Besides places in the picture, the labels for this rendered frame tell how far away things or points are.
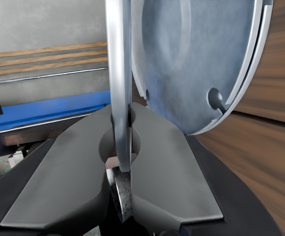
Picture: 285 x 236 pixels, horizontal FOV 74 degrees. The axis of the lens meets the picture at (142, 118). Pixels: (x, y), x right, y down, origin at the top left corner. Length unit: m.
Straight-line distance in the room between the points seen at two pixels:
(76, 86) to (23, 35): 0.59
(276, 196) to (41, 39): 1.95
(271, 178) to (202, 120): 0.08
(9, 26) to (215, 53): 1.95
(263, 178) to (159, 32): 0.20
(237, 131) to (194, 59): 0.09
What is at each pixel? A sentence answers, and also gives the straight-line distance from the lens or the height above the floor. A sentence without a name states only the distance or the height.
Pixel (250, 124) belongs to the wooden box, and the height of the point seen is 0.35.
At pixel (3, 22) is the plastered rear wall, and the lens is 2.07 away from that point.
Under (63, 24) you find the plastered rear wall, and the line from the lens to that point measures 2.02.
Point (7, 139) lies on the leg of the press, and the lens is 1.13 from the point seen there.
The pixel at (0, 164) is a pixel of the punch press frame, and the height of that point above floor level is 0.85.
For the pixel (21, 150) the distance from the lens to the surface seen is 0.82.
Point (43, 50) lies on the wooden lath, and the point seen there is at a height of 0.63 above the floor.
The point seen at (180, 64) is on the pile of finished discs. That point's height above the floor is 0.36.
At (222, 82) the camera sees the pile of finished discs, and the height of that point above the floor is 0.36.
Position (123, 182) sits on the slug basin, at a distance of 0.77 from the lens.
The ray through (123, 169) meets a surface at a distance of 0.16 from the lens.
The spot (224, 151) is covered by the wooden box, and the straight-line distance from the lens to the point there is 0.22.
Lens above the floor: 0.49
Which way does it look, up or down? 18 degrees down
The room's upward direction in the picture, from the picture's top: 103 degrees counter-clockwise
